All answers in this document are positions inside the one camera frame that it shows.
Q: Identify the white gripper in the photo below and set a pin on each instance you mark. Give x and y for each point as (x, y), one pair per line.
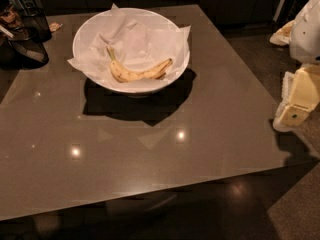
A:
(306, 34)

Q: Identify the yellow spotted banana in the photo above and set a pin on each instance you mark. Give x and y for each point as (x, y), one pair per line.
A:
(124, 75)

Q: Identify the white bowl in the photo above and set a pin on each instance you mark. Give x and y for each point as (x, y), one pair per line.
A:
(83, 37)

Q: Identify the small crumpled wrapper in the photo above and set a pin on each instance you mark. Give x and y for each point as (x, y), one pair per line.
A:
(55, 26)

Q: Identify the dark mesh basket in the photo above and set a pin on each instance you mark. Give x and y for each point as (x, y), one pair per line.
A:
(35, 17)

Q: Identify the dark shoe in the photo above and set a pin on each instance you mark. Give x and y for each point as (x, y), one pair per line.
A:
(26, 44)

